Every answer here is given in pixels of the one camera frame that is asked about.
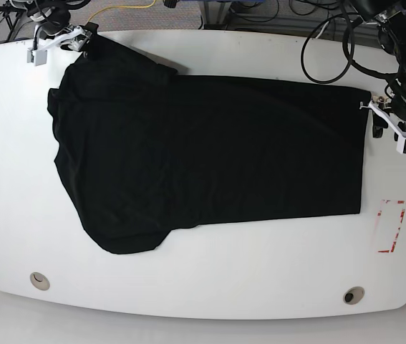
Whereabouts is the black T-shirt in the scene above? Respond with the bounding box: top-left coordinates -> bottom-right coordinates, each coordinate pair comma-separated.
47,35 -> 371,254

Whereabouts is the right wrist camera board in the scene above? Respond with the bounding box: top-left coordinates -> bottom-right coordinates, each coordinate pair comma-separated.
26,48 -> 47,66

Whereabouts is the black tripod stand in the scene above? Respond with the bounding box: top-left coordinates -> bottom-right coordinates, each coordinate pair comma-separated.
0,1 -> 27,42

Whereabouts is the left table cable grommet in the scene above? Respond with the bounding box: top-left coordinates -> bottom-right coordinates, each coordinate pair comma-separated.
29,272 -> 50,291

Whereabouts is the red tape rectangle marking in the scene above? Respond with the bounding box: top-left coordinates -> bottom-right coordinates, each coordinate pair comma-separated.
372,199 -> 406,254

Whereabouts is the yellow cable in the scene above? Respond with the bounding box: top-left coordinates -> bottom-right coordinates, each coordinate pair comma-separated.
87,0 -> 157,24

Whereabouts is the table cable grommet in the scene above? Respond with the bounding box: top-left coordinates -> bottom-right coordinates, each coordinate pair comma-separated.
29,272 -> 50,291
343,287 -> 364,305

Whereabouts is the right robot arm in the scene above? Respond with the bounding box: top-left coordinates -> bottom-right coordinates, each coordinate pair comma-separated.
10,1 -> 98,66

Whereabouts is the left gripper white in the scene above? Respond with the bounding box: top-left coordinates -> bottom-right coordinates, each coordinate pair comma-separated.
359,95 -> 406,142

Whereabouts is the right table cable grommet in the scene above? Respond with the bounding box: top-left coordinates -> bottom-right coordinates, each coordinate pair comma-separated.
343,287 -> 364,305

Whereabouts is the aluminium frame post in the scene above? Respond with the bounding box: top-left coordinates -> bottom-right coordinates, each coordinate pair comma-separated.
197,1 -> 232,29

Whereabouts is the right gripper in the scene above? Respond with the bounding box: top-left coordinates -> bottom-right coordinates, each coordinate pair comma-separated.
34,21 -> 99,59

